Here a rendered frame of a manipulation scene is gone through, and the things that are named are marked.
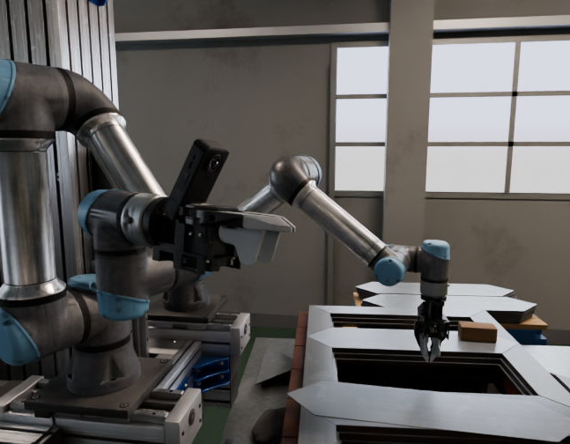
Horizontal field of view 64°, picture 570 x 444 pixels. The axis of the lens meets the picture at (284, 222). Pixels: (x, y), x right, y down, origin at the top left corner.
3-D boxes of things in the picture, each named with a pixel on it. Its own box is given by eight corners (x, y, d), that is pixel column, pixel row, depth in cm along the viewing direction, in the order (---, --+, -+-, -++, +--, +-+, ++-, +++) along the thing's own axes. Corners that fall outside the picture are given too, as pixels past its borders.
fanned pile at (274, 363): (296, 348, 199) (296, 339, 199) (290, 395, 160) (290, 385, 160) (268, 347, 200) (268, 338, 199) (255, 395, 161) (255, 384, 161)
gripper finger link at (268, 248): (304, 268, 54) (243, 256, 59) (308, 218, 54) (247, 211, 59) (290, 270, 52) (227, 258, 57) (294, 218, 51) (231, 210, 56)
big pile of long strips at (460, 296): (509, 295, 235) (510, 284, 234) (547, 325, 196) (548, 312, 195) (353, 292, 242) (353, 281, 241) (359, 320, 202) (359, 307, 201)
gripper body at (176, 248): (246, 270, 60) (181, 256, 67) (251, 203, 59) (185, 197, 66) (205, 276, 54) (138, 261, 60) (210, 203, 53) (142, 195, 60)
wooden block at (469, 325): (492, 336, 166) (492, 322, 165) (497, 343, 160) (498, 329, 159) (457, 334, 168) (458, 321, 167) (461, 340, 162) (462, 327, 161)
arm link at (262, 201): (173, 245, 155) (293, 146, 133) (198, 238, 168) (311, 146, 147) (192, 275, 154) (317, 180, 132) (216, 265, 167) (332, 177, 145)
